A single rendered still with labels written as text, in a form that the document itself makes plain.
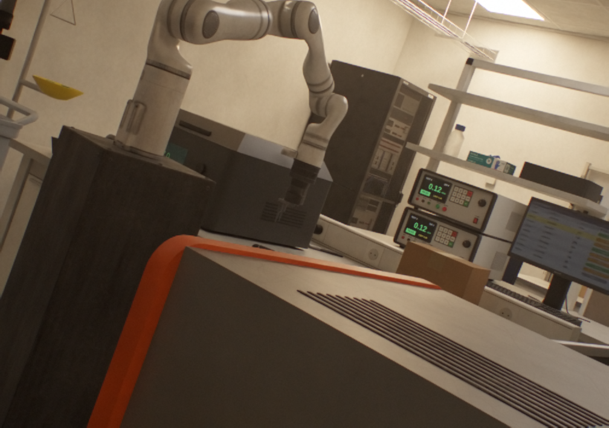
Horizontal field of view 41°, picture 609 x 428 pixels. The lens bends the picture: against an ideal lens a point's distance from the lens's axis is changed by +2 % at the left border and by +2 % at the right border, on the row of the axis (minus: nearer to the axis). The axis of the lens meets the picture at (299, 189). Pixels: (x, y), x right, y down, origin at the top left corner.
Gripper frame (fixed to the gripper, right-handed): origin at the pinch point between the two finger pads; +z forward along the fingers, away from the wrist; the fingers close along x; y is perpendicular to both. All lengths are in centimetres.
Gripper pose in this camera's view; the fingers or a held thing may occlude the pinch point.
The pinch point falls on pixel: (277, 220)
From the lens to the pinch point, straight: 222.0
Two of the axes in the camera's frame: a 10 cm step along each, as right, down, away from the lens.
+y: 9.3, 3.5, -1.5
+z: -3.4, 9.4, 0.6
